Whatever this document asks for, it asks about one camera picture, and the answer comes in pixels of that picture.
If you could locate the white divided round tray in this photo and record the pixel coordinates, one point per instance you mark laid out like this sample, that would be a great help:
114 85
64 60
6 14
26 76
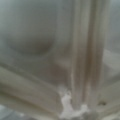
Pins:
60 59

